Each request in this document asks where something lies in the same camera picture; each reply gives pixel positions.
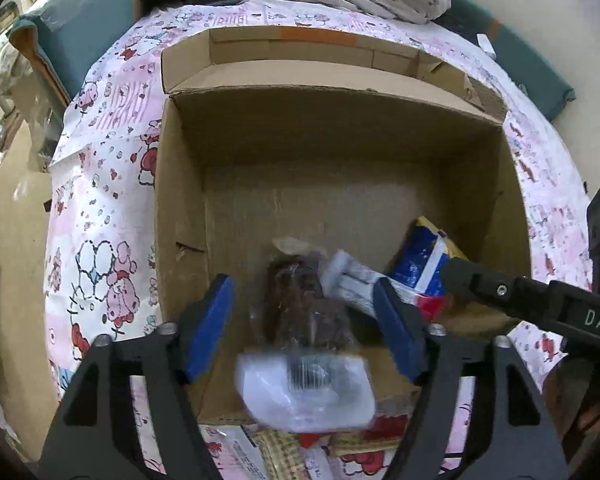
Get white snack packet blue label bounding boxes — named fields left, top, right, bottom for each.
left=220, top=425, right=271, bottom=480

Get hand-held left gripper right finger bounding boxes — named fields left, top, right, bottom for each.
left=372, top=277, right=570, bottom=480

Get teal mat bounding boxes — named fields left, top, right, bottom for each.
left=440, top=0, right=576, bottom=121

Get pink cartoon printed tablecloth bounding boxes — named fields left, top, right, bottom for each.
left=44, top=0, right=593, bottom=480

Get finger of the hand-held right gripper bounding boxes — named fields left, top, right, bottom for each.
left=440, top=259, right=600, bottom=351

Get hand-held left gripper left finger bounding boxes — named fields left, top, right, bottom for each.
left=39, top=274, right=236, bottom=480

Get cardboard box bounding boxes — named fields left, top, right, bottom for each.
left=152, top=26, right=533, bottom=426

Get clear packet of brown snack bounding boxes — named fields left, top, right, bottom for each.
left=235, top=237, right=377, bottom=433

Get clear plastic bag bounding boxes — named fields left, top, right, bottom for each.
left=30, top=105, right=71, bottom=171

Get teal cushion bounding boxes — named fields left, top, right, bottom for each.
left=7, top=0, right=141, bottom=106

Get long white snack packet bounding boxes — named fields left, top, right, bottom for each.
left=320, top=249, right=411, bottom=322

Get dark brown cloth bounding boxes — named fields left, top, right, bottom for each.
left=542, top=345, right=600, bottom=461

